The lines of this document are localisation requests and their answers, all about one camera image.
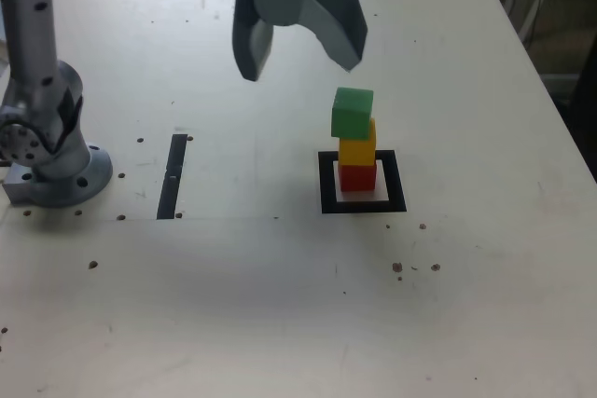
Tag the black tape square outline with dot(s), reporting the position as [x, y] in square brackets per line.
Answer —
[326, 188]

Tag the green cube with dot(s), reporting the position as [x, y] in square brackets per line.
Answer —
[352, 113]

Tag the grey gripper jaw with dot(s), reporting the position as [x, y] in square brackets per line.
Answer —
[336, 30]
[242, 39]

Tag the yellow cube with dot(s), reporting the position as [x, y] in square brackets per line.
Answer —
[356, 151]

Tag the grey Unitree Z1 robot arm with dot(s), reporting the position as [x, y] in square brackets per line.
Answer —
[32, 20]

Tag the red cube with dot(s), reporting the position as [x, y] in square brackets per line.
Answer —
[356, 178]

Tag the black tape strip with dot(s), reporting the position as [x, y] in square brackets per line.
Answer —
[171, 174]

